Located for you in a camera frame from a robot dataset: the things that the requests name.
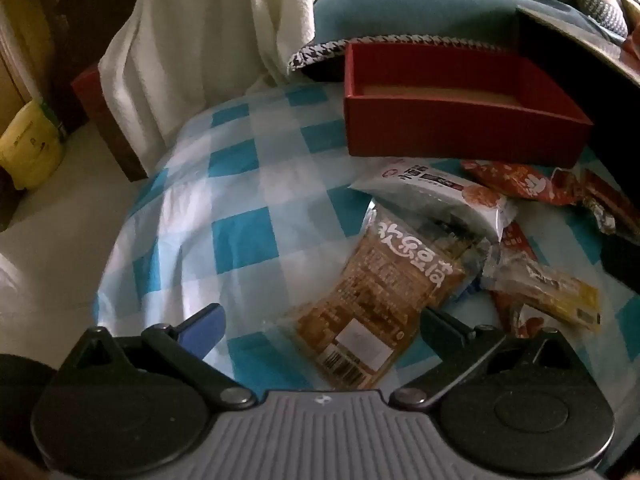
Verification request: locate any teal quilt with houndstooth trim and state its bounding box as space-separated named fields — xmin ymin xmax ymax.
xmin=287 ymin=0 xmax=626 ymax=81

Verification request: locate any orange-red gummy packet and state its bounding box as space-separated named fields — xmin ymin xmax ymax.
xmin=460 ymin=160 xmax=581 ymax=206

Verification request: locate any wooden cabinet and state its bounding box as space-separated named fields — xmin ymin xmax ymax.
xmin=0 ymin=0 xmax=146 ymax=126

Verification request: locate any white black-label snack packet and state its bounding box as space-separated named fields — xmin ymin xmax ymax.
xmin=348 ymin=157 xmax=518 ymax=241

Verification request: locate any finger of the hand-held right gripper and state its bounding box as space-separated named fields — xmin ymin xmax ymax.
xmin=601 ymin=241 xmax=640 ymax=287

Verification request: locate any yellow long snack packet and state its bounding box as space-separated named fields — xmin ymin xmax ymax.
xmin=482 ymin=247 xmax=603 ymax=331

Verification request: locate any red foil snack packet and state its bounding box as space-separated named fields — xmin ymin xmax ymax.
xmin=550 ymin=167 xmax=640 ymax=236

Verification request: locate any blue checkered bed sheet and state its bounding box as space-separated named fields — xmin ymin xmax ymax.
xmin=95 ymin=82 xmax=640 ymax=391

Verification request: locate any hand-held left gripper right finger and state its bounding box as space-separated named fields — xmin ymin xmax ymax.
xmin=387 ymin=305 xmax=583 ymax=411

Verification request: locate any red cardboard box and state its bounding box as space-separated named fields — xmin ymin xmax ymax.
xmin=342 ymin=42 xmax=596 ymax=168

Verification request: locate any brown cake snack packet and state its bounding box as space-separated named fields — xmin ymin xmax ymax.
xmin=265 ymin=205 xmax=481 ymax=391

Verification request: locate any white blanket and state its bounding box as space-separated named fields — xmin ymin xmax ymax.
xmin=97 ymin=0 xmax=328 ymax=171

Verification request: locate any yellow bag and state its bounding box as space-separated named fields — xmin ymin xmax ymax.
xmin=0 ymin=100 xmax=66 ymax=191

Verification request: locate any grey board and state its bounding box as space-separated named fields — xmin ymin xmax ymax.
xmin=515 ymin=4 xmax=640 ymax=86

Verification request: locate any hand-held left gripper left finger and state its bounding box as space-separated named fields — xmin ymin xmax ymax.
xmin=65 ymin=302 xmax=258 ymax=411

